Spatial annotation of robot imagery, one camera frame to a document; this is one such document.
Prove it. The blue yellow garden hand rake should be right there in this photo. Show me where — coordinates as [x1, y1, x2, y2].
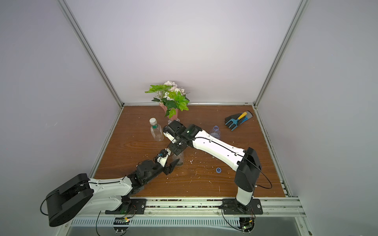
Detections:
[225, 112, 247, 131]

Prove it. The black blue work glove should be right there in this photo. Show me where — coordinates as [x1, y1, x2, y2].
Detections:
[224, 111, 253, 130]

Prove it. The aluminium corner frame post right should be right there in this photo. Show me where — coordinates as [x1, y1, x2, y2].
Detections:
[254, 0, 309, 108]

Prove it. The green label clear bottle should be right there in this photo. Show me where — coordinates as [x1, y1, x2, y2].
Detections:
[150, 123, 164, 142]

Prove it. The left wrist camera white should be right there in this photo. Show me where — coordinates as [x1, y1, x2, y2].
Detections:
[155, 148, 171, 167]

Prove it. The aluminium corner frame post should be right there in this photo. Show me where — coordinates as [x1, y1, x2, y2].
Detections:
[254, 0, 309, 108]
[57, 0, 124, 108]

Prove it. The pink vase with flowers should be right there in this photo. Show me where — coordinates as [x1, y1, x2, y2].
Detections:
[145, 81, 190, 124]

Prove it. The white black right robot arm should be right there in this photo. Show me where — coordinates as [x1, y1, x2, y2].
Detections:
[163, 121, 262, 206]

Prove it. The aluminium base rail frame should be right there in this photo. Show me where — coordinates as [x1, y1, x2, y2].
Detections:
[56, 195, 314, 236]

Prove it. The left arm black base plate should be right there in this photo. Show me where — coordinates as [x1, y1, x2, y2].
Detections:
[105, 198, 147, 215]

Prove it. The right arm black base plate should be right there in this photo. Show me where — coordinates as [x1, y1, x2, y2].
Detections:
[219, 198, 263, 215]

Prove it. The white bottle cap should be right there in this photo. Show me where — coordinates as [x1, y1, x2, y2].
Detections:
[149, 118, 157, 125]

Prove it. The blue label water bottle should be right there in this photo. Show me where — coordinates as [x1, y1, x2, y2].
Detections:
[210, 125, 221, 140]

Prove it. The aluminium corner frame post left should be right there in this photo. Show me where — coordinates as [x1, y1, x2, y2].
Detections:
[57, 0, 124, 108]

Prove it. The teal print clear bottle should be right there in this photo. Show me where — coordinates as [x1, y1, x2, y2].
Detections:
[172, 152, 185, 166]

